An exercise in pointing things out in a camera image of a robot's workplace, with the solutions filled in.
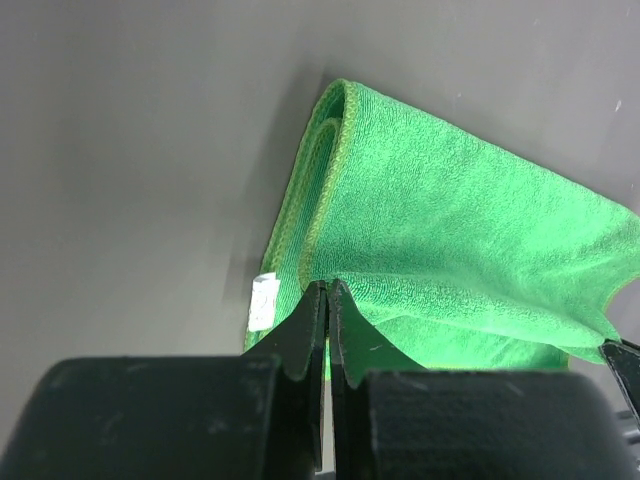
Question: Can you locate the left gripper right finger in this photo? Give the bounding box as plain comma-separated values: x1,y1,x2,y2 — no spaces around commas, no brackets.
328,281,639,479

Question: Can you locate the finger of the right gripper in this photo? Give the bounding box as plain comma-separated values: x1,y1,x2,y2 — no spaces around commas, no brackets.
599,340,640,420

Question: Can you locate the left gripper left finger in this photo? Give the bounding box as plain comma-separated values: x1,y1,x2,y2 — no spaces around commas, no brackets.
1,282,328,479

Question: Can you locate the green microfiber towel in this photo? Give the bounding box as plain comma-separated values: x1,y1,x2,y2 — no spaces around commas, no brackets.
246,79,639,369

